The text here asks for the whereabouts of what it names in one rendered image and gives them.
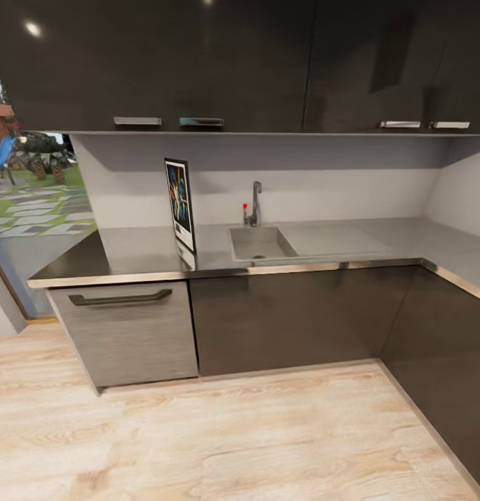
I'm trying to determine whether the poster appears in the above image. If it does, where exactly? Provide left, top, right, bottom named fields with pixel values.
left=164, top=158, right=197, bottom=255

